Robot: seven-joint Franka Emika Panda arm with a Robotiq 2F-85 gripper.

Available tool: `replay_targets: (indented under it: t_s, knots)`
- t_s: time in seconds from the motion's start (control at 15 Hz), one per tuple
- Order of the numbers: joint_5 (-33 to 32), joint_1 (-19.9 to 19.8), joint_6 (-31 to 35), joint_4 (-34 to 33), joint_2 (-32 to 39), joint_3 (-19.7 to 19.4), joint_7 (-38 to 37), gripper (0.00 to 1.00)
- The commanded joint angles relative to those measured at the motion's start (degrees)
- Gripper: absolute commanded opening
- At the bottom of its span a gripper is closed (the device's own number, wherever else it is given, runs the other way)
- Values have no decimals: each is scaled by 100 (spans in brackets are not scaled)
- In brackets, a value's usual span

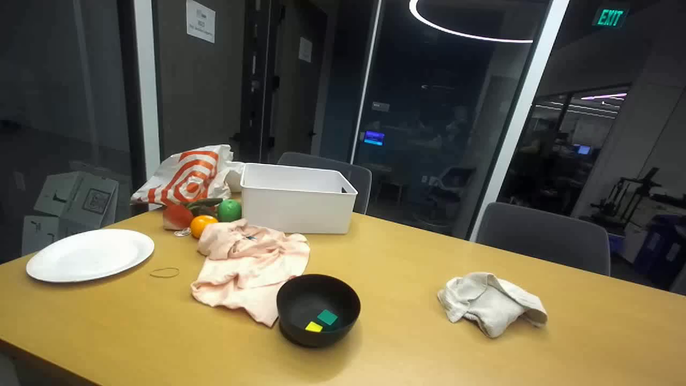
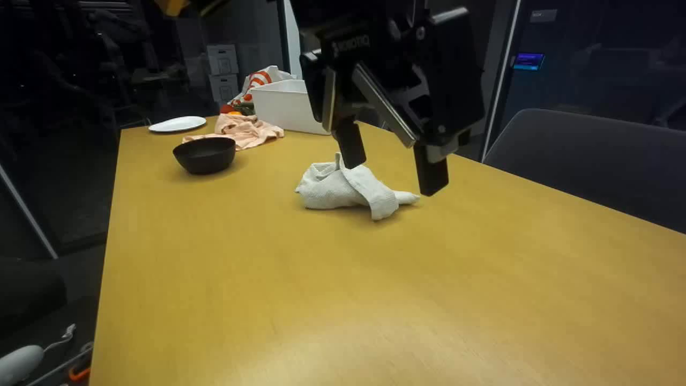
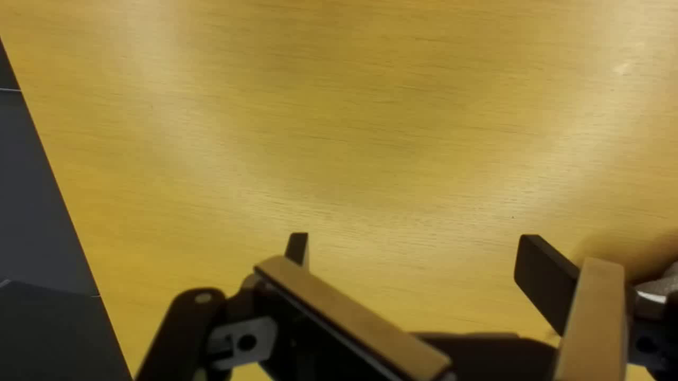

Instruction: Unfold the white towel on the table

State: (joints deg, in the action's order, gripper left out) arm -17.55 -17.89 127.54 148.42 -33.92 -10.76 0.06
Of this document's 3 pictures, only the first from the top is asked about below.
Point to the white paper wall sign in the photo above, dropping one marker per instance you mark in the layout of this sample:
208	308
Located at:
201	20

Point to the orange fruit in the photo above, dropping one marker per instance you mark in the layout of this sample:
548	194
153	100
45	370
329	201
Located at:
203	227

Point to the slanted white window post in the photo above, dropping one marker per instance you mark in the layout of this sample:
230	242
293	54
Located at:
518	122

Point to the thin white window post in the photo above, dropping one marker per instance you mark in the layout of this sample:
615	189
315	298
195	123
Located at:
366	78

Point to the pink white striped cloth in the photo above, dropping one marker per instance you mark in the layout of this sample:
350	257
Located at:
247	272

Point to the green apple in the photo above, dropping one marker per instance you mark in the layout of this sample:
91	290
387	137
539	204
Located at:
230	210

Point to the dark green vegetable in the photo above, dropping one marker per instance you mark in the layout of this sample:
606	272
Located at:
207	207

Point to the green exit sign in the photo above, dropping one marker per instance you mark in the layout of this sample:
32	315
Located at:
610	19

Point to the red fruit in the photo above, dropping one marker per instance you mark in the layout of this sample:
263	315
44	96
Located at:
176	217

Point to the white round plate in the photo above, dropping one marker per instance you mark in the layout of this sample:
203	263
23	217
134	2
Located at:
89	255

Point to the green square block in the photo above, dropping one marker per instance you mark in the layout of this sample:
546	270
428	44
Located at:
326	318

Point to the blue lit screen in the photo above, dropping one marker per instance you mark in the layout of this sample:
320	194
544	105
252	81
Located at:
373	138

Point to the thin rubber band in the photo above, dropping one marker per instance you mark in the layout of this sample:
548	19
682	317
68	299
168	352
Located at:
163	274

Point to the white plastic bin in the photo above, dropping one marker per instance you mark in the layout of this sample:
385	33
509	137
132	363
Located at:
296	204

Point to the black bowl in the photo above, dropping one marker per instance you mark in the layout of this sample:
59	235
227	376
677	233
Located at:
313	304

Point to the small cardboard box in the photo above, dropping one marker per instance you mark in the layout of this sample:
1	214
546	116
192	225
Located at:
41	233

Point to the large cardboard box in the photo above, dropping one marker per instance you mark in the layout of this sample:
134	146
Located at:
78	196

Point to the grey office chair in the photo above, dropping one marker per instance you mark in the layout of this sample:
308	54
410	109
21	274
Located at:
357	177
544	237

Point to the wide white window post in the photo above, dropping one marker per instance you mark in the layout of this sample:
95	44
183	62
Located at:
148	86

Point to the yellow square block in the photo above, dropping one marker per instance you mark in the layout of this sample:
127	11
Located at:
313	326

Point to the white towel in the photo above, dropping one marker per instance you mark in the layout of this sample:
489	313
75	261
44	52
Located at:
485	304

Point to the red white striped bag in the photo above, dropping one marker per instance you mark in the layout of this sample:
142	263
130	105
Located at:
188	177

